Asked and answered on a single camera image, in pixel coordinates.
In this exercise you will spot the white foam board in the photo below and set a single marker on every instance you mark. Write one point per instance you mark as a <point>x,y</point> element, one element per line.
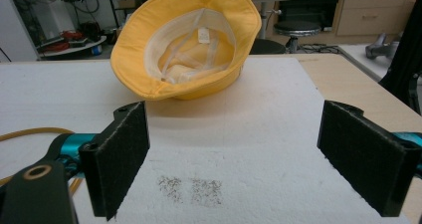
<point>215,144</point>

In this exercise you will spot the grey handheld device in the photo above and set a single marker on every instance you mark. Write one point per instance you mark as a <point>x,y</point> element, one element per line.
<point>381,48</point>

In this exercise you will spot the black metal stand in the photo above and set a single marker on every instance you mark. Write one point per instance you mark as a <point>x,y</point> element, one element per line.
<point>406,51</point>

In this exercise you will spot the yellow bucket hat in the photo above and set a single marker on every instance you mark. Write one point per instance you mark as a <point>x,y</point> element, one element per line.
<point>187,41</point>

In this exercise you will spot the round white table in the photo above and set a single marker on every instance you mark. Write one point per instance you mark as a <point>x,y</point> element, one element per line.
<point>71,48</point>

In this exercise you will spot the wooden drawer cabinet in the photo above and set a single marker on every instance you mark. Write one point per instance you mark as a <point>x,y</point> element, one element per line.
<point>375,10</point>

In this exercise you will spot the black round stool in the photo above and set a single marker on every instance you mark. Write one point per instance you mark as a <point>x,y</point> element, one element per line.
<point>296,31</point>

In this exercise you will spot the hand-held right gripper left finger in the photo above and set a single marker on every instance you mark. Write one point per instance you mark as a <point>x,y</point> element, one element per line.
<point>114,157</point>

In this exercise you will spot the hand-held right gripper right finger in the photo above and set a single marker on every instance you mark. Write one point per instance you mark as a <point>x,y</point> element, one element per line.
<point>361,151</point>

